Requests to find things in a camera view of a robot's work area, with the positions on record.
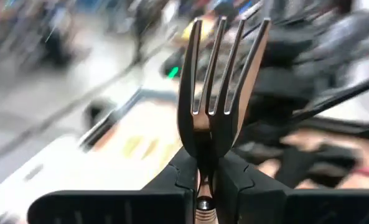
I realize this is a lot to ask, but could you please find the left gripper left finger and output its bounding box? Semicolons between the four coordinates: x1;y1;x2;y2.
27;146;200;224

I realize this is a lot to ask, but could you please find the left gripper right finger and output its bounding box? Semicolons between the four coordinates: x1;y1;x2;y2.
214;148;369;224

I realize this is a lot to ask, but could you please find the white handled fork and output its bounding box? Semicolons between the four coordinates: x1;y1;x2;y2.
177;16;272;224

